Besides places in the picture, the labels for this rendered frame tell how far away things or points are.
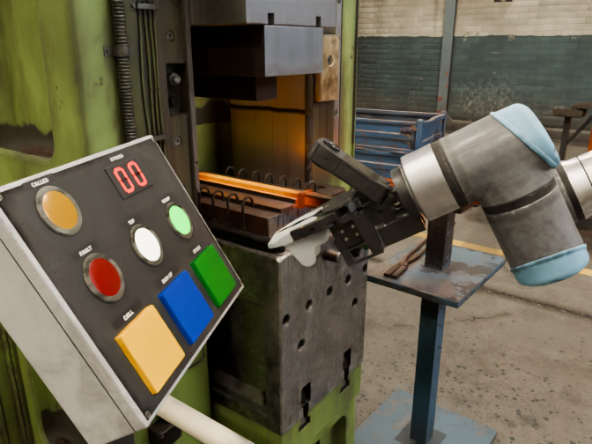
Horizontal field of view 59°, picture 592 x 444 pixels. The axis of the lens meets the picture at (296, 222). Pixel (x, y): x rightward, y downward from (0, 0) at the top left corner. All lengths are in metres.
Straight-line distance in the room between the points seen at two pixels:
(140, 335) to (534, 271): 0.47
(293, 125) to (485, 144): 0.89
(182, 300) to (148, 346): 0.10
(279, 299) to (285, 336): 0.10
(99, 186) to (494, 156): 0.47
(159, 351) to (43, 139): 0.69
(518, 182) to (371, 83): 9.04
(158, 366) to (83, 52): 0.56
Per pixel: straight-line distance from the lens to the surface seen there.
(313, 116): 1.44
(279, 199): 1.21
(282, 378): 1.22
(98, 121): 0.98
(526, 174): 0.66
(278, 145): 1.51
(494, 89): 8.80
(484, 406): 2.28
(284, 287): 1.11
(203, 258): 0.77
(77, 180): 0.65
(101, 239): 0.63
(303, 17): 1.16
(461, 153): 0.65
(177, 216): 0.77
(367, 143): 4.95
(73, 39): 0.96
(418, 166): 0.66
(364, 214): 0.67
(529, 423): 2.25
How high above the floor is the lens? 1.33
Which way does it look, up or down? 19 degrees down
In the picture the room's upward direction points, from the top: straight up
